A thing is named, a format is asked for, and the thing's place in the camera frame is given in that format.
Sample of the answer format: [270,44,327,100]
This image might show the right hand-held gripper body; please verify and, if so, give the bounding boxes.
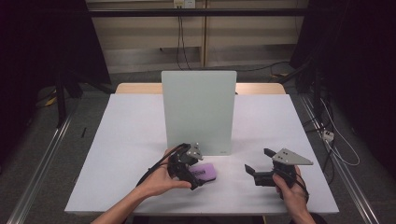
[253,147,314,188]

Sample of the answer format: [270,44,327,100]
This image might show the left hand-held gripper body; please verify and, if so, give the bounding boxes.
[167,142,204,180]

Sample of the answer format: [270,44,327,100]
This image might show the purple whiteboard eraser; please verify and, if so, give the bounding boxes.
[188,161,219,183]

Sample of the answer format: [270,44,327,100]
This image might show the small whiteboard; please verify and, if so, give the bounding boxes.
[161,70,238,157]

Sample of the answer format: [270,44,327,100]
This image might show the person's left hand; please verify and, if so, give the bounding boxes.
[136,147,192,199]

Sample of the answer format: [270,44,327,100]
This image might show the person's right hand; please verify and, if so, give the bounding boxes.
[273,165,309,215]

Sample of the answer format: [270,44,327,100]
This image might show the white table cover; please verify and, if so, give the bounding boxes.
[64,93,340,217]

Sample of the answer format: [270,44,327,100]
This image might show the wooden table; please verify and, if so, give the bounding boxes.
[115,82,287,95]

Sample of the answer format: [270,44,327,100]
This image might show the black curtain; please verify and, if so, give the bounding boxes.
[0,0,112,169]
[289,0,396,171]

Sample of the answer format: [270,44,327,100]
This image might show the black stand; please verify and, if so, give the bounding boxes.
[55,70,68,129]

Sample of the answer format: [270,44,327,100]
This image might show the black horizontal bar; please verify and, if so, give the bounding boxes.
[88,7,312,18]

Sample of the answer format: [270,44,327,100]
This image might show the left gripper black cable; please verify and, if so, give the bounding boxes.
[135,142,191,188]

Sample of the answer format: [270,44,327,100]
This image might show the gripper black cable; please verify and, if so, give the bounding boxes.
[135,142,191,188]
[290,173,310,203]

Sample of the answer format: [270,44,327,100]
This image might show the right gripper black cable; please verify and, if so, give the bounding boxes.
[290,173,310,203]

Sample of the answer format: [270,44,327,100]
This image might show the metal floor rail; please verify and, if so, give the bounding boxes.
[298,92,381,224]
[6,104,80,224]

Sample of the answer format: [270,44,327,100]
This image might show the white cable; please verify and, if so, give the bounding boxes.
[319,98,361,167]

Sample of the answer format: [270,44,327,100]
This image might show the black hanging cables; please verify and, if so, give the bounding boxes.
[176,15,192,72]

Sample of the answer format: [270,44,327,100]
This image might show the white wall socket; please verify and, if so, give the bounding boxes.
[173,0,197,9]

